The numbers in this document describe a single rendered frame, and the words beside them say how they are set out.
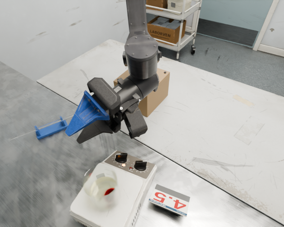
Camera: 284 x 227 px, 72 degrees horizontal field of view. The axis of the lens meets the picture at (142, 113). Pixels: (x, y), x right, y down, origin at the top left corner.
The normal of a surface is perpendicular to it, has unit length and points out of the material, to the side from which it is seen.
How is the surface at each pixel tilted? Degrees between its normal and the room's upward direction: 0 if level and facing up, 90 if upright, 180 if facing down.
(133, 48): 18
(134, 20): 66
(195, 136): 0
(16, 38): 90
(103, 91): 27
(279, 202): 0
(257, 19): 90
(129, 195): 0
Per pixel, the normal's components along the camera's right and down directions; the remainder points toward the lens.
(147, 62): 0.30, 0.85
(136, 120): 0.13, -0.33
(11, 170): -0.02, -0.69
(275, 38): -0.58, 0.60
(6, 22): 0.81, 0.41
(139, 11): 0.04, 0.39
